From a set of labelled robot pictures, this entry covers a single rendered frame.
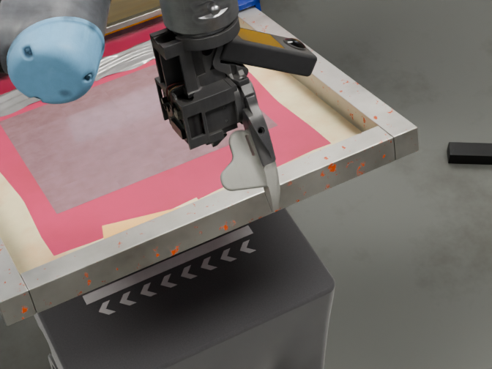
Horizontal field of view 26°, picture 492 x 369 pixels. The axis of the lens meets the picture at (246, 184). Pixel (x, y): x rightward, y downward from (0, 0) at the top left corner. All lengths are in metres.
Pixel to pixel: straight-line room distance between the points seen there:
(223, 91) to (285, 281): 0.71
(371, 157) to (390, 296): 1.48
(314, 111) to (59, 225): 0.40
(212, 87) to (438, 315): 1.85
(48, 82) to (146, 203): 0.54
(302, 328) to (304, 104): 0.41
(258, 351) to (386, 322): 1.08
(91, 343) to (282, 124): 0.46
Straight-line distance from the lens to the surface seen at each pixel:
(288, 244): 1.77
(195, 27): 1.02
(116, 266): 1.31
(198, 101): 1.05
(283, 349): 1.82
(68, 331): 1.70
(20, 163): 1.59
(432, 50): 3.46
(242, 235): 1.78
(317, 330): 1.82
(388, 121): 1.45
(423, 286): 2.89
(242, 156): 1.09
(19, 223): 1.46
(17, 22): 0.92
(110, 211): 1.43
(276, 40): 1.11
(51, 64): 0.90
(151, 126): 1.59
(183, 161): 1.50
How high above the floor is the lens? 2.40
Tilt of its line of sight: 52 degrees down
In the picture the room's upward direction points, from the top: straight up
